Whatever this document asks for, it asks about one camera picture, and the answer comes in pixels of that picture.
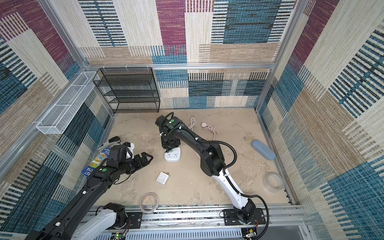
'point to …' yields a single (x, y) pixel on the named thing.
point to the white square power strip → (173, 155)
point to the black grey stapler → (114, 141)
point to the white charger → (163, 178)
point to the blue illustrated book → (96, 162)
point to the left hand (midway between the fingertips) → (148, 158)
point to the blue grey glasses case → (263, 149)
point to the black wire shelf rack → (129, 90)
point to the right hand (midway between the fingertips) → (169, 148)
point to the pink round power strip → (211, 128)
